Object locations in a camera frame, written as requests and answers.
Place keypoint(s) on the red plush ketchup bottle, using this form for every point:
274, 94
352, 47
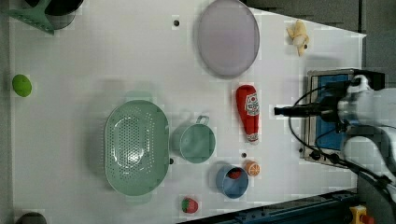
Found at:
249, 111

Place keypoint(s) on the yellow plush banana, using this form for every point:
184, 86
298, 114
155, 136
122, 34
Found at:
298, 34

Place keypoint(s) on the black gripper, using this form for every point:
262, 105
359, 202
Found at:
326, 107

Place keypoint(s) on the green oval strainer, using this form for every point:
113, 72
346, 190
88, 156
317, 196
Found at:
136, 138

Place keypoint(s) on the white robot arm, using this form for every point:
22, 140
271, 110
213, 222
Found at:
367, 119

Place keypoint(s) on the orange slice toy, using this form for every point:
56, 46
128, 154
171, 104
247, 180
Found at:
252, 168

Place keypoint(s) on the yellow red emergency button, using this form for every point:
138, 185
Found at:
359, 215

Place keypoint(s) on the grey round plate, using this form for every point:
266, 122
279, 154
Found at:
228, 37

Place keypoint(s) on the green cup with handle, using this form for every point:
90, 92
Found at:
194, 142

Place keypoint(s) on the black cylinder post lower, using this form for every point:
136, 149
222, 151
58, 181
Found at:
31, 218

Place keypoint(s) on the green lime toy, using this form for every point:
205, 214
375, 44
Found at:
22, 85

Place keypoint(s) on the black toaster oven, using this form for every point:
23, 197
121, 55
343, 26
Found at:
329, 136

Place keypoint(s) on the red strawberry toy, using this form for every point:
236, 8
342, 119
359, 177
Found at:
189, 205

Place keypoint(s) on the green plastic bracket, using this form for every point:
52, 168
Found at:
34, 16

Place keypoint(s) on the blue bowl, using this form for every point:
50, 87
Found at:
231, 188

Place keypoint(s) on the small red toy in bowl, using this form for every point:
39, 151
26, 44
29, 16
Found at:
235, 173

